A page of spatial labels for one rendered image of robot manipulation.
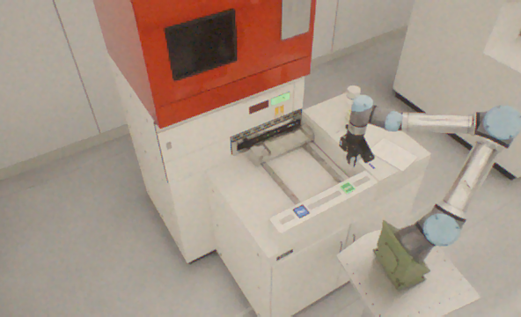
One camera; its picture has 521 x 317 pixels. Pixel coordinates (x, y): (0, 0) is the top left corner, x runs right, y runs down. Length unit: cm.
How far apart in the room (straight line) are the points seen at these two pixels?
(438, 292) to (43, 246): 247
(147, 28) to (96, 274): 181
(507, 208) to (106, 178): 298
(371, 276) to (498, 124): 79
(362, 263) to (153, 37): 126
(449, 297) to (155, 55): 151
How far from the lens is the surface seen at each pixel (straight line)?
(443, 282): 203
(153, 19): 169
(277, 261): 203
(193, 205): 245
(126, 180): 350
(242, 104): 215
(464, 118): 182
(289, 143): 234
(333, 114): 241
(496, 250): 333
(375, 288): 193
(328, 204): 196
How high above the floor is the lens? 247
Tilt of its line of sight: 45 degrees down
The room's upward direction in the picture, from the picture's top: straight up
